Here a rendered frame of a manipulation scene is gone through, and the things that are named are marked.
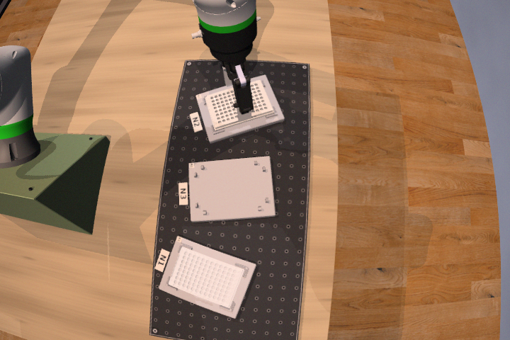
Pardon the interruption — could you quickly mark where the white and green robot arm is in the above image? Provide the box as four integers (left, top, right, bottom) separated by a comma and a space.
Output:
0, 0, 261, 169

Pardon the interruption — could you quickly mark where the cream label reading n1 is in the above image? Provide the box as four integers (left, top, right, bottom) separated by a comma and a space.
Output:
155, 249, 170, 272

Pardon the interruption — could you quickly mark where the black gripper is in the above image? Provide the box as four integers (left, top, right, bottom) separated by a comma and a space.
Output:
210, 43, 254, 122

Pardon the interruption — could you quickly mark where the white label reading n2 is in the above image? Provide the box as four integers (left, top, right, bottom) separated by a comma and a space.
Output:
190, 112, 202, 132

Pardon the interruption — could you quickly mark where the cream label with n3 text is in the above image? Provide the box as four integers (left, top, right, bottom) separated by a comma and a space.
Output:
178, 183, 188, 205

